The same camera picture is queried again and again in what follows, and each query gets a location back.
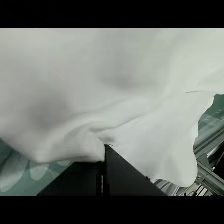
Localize white shirt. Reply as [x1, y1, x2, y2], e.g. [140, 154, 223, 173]
[0, 28, 224, 188]

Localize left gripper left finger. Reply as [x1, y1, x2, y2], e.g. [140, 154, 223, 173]
[37, 161, 105, 197]

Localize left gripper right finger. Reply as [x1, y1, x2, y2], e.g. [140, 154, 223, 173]
[103, 144, 167, 197]

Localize silver frame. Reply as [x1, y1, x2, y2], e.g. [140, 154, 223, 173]
[153, 132, 224, 197]

